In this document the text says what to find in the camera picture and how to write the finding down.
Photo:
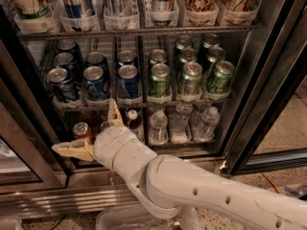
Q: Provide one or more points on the clear water bottle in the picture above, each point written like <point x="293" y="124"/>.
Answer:
<point x="205" y="124"/>
<point x="179" y="122"/>
<point x="158" y="125"/>

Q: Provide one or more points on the clear water bottle middle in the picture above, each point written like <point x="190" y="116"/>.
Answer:
<point x="179" y="122"/>

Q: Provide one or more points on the red soda can right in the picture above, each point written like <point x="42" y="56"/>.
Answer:
<point x="104" y="125"/>

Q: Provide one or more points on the clear water bottle right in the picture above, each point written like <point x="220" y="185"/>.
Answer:
<point x="205" y="124"/>

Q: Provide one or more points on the green can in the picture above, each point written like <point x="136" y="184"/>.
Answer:
<point x="183" y="41"/>
<point x="213" y="55"/>
<point x="189" y="79"/>
<point x="208" y="41"/>
<point x="157" y="56"/>
<point x="186" y="55"/>
<point x="160" y="81"/>
<point x="220" y="78"/>

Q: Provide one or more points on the blue pepsi can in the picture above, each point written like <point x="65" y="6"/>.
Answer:
<point x="72" y="47"/>
<point x="68" y="62"/>
<point x="62" y="85"/>
<point x="96" y="83"/>
<point x="96" y="59"/>

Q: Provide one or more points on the clear water bottle left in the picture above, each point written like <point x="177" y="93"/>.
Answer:
<point x="158" y="125"/>

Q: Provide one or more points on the red soda can left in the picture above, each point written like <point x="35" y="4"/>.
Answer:
<point x="83" y="130"/>

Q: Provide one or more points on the red soda can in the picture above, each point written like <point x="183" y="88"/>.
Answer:
<point x="83" y="130"/>
<point x="104" y="125"/>

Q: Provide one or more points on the dark drink bottle white cap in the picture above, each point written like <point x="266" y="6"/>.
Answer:
<point x="135" y="124"/>

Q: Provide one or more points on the glass fridge door right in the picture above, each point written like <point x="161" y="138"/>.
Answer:
<point x="270" y="72"/>

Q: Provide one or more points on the clear plastic bin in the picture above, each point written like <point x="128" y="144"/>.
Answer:
<point x="136" y="217"/>

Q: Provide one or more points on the stainless steel fridge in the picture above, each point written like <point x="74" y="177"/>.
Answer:
<point x="31" y="123"/>

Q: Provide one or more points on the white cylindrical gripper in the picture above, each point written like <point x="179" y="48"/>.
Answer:
<point x="106" y="145"/>

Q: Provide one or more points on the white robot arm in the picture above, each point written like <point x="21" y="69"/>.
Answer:
<point x="164" y="183"/>

